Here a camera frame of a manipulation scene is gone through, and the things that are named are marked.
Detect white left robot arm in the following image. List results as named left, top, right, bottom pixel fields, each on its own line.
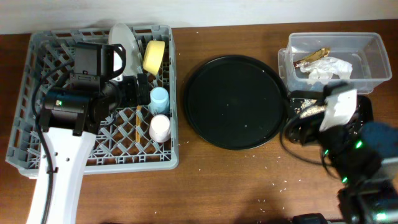
left=27, top=42, right=139, bottom=223

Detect food scraps pile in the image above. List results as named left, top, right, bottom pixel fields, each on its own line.
left=294, top=99, right=326, bottom=119

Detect gold snack wrapper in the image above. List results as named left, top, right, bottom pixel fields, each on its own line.
left=293, top=48, right=330, bottom=68

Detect pale grey plate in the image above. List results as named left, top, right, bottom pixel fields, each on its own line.
left=108, top=23, right=143, bottom=82

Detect light blue cup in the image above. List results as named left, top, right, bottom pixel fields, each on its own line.
left=148, top=87, right=170, bottom=115

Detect round black tray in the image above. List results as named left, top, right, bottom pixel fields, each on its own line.
left=182, top=55, right=288, bottom=151

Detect black rectangular waste tray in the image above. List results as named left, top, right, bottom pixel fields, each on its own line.
left=288, top=90, right=374, bottom=134

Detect white napkin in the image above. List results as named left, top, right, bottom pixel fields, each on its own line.
left=300, top=57, right=353, bottom=80

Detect yellow bowl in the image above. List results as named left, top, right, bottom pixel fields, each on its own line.
left=142, top=40, right=165, bottom=75

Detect clear plastic waste bin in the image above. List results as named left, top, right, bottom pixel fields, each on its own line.
left=278, top=32, right=392, bottom=94

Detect wooden chopstick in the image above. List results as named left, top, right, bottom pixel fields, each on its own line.
left=135, top=105, right=141, bottom=144

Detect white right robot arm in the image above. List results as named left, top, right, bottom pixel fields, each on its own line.
left=281, top=115, right=397, bottom=223

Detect grey dishwasher rack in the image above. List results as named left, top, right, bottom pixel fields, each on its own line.
left=5, top=25, right=179, bottom=179

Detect pink cup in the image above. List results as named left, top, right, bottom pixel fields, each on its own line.
left=149, top=114, right=171, bottom=143

